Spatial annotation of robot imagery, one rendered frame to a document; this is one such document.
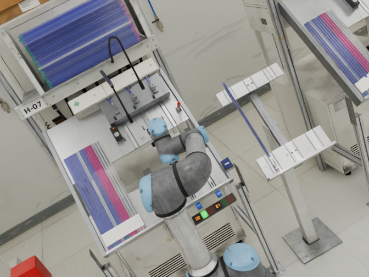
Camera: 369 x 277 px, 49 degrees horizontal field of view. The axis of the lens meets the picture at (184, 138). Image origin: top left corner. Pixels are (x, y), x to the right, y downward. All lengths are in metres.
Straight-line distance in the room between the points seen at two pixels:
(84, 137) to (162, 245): 0.77
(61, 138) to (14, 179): 1.79
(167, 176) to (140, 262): 1.20
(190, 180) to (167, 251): 1.20
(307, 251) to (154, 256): 0.87
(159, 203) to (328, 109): 1.47
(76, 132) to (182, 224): 0.96
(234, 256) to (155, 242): 0.93
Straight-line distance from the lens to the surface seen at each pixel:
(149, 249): 2.36
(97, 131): 2.08
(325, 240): 2.49
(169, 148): 1.64
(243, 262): 1.46
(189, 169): 1.25
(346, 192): 2.75
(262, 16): 2.62
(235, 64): 3.98
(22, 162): 3.80
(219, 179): 1.93
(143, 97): 2.04
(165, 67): 2.18
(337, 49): 2.29
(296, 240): 2.53
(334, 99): 2.51
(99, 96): 2.07
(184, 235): 1.37
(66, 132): 2.13
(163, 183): 1.25
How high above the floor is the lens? 1.84
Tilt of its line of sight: 27 degrees down
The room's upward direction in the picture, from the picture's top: 26 degrees counter-clockwise
